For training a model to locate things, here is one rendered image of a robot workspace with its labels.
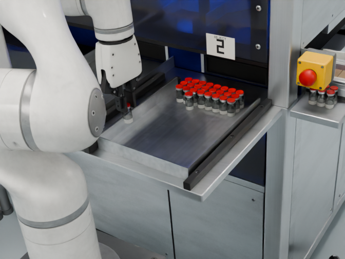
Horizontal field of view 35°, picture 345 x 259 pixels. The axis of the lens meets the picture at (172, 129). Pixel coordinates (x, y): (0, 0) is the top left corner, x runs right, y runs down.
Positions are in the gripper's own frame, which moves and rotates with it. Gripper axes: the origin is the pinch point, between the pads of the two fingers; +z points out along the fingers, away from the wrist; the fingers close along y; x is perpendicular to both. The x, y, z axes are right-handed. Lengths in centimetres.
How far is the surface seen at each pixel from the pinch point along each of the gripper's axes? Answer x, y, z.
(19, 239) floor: -94, -11, 95
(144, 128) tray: -3.4, -7.7, 12.0
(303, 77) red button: 27.6, -32.0, 1.3
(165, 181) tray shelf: 14.7, 5.3, 13.7
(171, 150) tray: 8.6, -4.3, 12.8
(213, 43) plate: 1.3, -32.5, -2.6
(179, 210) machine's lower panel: -18, -33, 61
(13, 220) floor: -106, -17, 94
